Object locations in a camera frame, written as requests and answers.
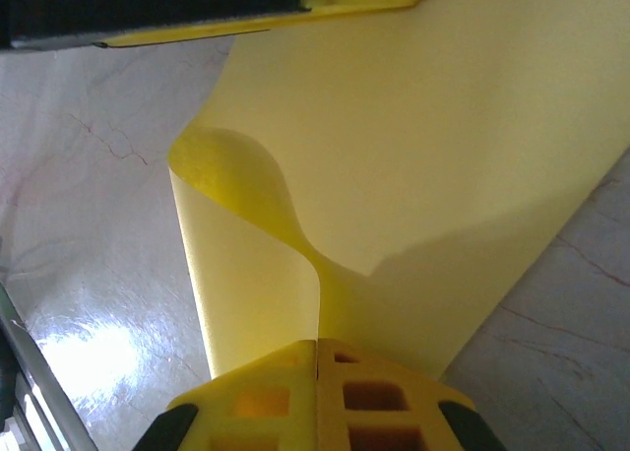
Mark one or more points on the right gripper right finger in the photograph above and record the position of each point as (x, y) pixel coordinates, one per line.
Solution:
(423, 421)

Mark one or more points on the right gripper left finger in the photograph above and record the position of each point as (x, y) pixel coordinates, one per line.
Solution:
(256, 411)

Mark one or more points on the yellow paper sheet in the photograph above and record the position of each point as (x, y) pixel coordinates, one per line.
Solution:
(418, 150)

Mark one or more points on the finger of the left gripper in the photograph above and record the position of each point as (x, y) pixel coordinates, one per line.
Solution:
(147, 3)

